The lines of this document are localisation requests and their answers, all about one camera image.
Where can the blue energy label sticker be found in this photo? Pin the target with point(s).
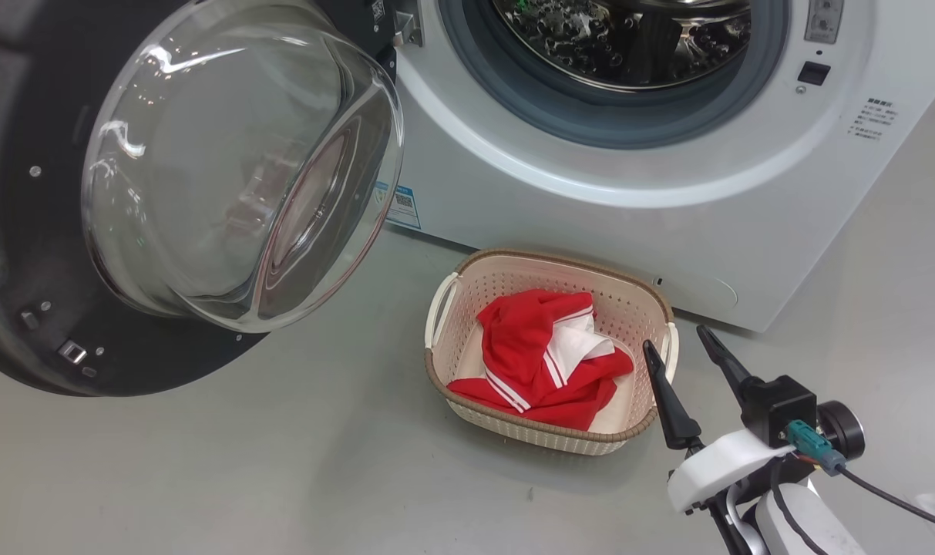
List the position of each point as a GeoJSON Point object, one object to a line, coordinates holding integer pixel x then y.
{"type": "Point", "coordinates": [402, 204]}

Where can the white front-load washing machine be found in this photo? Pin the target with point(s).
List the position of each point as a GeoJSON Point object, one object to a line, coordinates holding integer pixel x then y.
{"type": "Point", "coordinates": [667, 231]}

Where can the steel washer drum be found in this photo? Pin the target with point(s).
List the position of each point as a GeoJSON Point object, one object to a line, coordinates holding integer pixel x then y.
{"type": "Point", "coordinates": [621, 46]}

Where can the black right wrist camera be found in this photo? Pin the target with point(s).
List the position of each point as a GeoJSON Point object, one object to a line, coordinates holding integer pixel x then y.
{"type": "Point", "coordinates": [779, 408]}

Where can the cream perforated laundry basket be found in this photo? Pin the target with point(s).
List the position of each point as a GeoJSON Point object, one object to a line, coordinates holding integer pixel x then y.
{"type": "Point", "coordinates": [621, 308]}

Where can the dark round glass washer door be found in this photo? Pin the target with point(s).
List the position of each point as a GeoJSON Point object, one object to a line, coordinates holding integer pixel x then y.
{"type": "Point", "coordinates": [20, 231]}

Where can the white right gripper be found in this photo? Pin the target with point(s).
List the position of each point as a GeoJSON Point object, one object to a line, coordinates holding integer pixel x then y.
{"type": "Point", "coordinates": [714, 470]}

